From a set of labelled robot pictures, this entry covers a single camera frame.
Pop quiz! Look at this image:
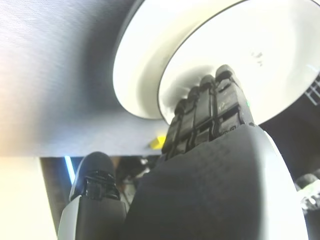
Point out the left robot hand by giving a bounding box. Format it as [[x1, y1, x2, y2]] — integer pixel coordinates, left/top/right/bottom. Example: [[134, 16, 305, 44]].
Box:
[[57, 64, 311, 240]]

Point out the yellow block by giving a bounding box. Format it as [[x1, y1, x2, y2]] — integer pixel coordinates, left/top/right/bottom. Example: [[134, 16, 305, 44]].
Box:
[[149, 135, 167, 150]]

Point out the glowing blue light strip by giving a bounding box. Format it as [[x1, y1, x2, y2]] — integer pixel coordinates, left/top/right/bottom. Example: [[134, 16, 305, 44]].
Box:
[[63, 155, 76, 182]]

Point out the silver wire dish rack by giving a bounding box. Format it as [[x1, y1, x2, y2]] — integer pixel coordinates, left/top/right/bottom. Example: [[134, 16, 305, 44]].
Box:
[[305, 73, 320, 104]]

